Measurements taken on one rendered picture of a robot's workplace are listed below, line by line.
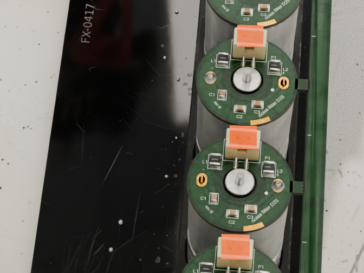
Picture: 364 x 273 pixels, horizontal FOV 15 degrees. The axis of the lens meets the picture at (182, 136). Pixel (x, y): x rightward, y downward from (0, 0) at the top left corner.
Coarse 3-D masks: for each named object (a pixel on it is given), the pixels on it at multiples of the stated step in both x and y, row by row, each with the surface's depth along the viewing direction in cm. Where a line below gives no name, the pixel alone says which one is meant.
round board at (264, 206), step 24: (216, 144) 33; (264, 144) 33; (192, 168) 33; (216, 168) 33; (264, 168) 33; (288, 168) 33; (192, 192) 32; (216, 192) 32; (264, 192) 32; (288, 192) 32; (216, 216) 32; (240, 216) 32; (264, 216) 32
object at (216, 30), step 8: (208, 8) 36; (208, 16) 36; (216, 16) 35; (296, 16) 36; (208, 24) 36; (216, 24) 35; (224, 24) 35; (280, 24) 35; (288, 24) 35; (208, 32) 36; (216, 32) 36; (224, 32) 35; (232, 32) 35; (272, 32) 35; (280, 32) 35; (288, 32) 36; (208, 40) 37; (216, 40) 36; (224, 40) 36; (272, 40) 35; (280, 40) 36; (288, 40) 36; (208, 48) 37; (288, 48) 37
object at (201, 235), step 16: (240, 192) 32; (192, 208) 33; (192, 224) 34; (208, 224) 32; (272, 224) 32; (192, 240) 34; (208, 240) 33; (256, 240) 33; (272, 240) 33; (192, 256) 35; (272, 256) 35
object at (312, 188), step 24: (312, 0) 35; (312, 24) 35; (312, 48) 34; (312, 72) 34; (312, 96) 34; (312, 120) 33; (312, 144) 33; (312, 168) 33; (312, 192) 32; (312, 216) 32; (312, 240) 32; (312, 264) 32
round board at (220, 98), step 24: (216, 48) 34; (216, 72) 34; (264, 72) 34; (288, 72) 34; (216, 96) 34; (240, 96) 34; (264, 96) 34; (288, 96) 34; (240, 120) 33; (264, 120) 33
